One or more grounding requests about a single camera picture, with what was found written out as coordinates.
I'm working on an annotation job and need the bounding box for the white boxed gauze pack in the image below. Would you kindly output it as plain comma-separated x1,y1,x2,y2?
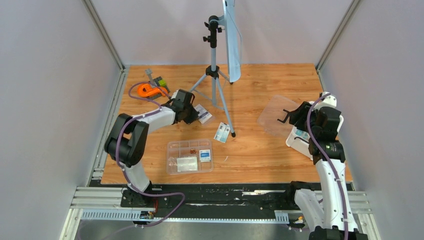
194,104,213,125

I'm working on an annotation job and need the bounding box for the long white teal packet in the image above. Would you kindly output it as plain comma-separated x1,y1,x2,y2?
213,122,231,143

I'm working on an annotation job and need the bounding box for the clear compartment tray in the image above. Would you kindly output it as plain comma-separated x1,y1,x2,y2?
166,139,214,175

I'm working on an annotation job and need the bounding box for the clear plastic lid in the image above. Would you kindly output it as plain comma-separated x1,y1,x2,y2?
256,95,300,140

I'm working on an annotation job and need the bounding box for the blue square alcohol pad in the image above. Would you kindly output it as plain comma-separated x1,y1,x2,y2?
199,149,212,163

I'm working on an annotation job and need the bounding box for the white gauze pad packet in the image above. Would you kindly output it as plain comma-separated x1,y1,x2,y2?
176,156,198,173

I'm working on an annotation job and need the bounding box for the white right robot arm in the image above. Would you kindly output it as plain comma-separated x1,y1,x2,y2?
281,101,369,240

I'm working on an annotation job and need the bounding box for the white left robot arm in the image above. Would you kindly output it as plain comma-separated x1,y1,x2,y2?
104,89,199,207

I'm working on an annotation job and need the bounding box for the orange grey toy fixture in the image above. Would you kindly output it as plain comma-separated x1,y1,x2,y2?
136,68,170,100

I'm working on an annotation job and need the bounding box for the white plastic box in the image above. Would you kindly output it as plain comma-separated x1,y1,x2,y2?
286,112,346,165

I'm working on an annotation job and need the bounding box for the grey tripod stand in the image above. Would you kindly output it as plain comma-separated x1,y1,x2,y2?
189,15,236,138

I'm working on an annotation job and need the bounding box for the white tablet panel on tripod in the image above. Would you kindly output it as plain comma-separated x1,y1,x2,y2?
222,0,242,84

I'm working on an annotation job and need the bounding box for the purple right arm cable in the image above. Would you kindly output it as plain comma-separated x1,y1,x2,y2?
286,92,349,240

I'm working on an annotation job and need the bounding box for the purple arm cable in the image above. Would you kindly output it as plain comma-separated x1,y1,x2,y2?
74,81,186,240
286,92,349,240

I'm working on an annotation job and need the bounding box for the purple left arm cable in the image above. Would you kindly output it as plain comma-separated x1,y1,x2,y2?
74,81,186,240

